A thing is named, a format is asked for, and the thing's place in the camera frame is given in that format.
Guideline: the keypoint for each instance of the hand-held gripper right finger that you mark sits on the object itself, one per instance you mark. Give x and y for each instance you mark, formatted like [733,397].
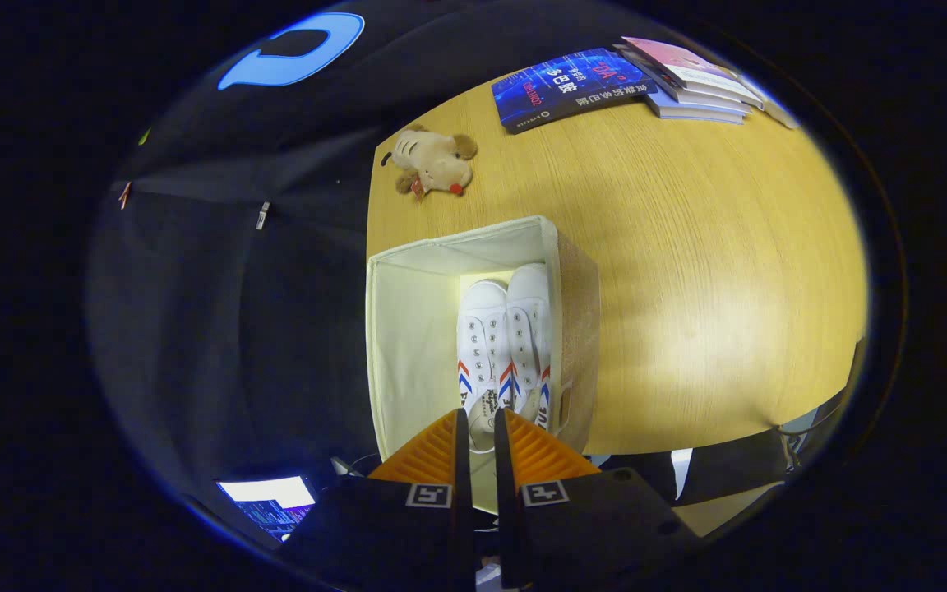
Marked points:
[580,526]

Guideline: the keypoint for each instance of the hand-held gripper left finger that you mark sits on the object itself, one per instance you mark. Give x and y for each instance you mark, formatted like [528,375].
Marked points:
[416,534]

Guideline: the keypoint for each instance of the pink cover book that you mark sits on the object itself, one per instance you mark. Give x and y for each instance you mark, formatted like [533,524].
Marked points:
[687,66]

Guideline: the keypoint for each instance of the fabric storage box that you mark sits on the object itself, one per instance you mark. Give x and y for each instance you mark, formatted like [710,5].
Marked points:
[412,345]

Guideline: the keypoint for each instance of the white clip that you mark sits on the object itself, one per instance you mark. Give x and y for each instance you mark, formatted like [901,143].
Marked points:
[262,215]

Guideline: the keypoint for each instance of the beige plush toy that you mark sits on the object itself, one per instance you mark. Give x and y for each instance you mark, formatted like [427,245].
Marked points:
[436,160]

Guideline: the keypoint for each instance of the blue cover book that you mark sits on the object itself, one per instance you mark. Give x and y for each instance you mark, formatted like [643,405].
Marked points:
[572,90]

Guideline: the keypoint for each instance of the computer monitor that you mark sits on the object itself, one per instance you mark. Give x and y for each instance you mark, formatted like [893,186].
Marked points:
[268,497]

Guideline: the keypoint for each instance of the white canvas shoe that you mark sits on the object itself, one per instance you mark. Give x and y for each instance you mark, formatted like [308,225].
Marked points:
[482,337]
[529,321]

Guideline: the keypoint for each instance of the pink clip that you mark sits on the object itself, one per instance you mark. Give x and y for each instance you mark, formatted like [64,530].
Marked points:
[124,195]

